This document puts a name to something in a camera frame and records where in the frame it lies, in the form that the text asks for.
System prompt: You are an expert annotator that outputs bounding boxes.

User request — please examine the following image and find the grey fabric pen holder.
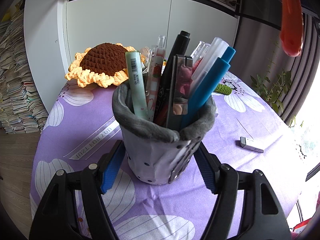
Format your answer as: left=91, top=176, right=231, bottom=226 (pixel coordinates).
left=112, top=81, right=216, bottom=185

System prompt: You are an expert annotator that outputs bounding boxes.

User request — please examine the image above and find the metallic ruler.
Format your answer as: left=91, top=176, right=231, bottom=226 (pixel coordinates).
left=166, top=55, right=193, bottom=131

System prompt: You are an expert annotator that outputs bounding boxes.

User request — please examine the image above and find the black marker pen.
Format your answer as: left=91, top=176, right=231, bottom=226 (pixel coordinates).
left=152, top=30, right=191, bottom=127

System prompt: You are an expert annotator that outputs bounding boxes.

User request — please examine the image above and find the blue marker pen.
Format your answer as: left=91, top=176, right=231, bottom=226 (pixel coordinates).
left=180, top=47, right=235, bottom=129

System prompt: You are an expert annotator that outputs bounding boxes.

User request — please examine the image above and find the pale green pen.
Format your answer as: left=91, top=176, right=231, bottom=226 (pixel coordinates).
left=125, top=51, right=148, bottom=120

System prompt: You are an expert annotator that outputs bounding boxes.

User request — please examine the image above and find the pink strawberry gel pen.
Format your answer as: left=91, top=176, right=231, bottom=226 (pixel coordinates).
left=145, top=35, right=165, bottom=121

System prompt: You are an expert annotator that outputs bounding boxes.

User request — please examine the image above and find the red pen clear cap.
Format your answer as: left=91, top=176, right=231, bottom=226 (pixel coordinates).
left=191, top=41, right=210, bottom=72

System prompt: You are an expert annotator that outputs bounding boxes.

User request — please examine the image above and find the translucent white pen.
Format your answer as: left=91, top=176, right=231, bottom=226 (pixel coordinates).
left=190, top=37, right=229, bottom=96

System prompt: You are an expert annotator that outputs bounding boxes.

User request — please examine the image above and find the orange rocket-shaped pen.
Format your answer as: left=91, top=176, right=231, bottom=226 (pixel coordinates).
left=280, top=0, right=303, bottom=57

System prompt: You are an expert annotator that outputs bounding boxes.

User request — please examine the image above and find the white printed ribbon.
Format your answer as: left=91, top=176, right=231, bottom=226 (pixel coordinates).
left=63, top=116, right=120, bottom=160

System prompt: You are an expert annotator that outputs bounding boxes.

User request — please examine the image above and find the grey white eraser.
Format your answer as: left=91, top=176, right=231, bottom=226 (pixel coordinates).
left=236, top=137, right=264, bottom=153

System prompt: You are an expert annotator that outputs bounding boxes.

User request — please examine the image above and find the purple floral tablecloth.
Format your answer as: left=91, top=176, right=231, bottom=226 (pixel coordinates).
left=30, top=73, right=308, bottom=239

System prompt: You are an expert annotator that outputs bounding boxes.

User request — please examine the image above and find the crocheted sunflower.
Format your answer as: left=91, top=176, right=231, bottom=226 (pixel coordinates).
left=65, top=43, right=136, bottom=88

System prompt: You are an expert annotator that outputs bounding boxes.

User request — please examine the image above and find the green leafy houseplant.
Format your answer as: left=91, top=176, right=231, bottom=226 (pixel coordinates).
left=251, top=40, right=305, bottom=126

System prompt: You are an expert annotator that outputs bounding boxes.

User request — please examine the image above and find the stack of papers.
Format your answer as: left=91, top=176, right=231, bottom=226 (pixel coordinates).
left=1, top=10, right=48, bottom=134

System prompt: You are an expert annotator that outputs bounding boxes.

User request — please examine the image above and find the grey curtain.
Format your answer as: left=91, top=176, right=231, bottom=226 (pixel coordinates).
left=231, top=14, right=319, bottom=124

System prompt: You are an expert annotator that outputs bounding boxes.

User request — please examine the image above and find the white cabinet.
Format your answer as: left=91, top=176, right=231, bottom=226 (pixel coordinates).
left=23, top=0, right=238, bottom=110

